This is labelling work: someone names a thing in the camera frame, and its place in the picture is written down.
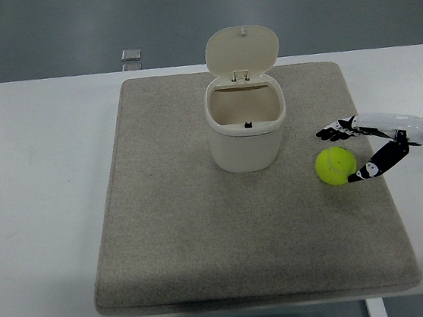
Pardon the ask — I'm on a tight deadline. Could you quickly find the white table leg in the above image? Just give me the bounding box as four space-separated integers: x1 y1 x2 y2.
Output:
365 296 387 317

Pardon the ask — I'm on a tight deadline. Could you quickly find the beige fabric mat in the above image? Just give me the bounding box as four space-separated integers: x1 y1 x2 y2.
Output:
69 48 423 317

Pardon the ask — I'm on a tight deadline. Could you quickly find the cream plastic box with lid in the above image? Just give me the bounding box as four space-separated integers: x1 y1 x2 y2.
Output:
195 22 294 177

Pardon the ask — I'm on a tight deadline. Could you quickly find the yellow-green tennis ball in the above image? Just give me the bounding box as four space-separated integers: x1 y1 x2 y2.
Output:
312 144 360 189

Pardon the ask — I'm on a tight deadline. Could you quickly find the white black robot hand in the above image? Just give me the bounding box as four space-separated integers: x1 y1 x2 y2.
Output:
313 106 423 188

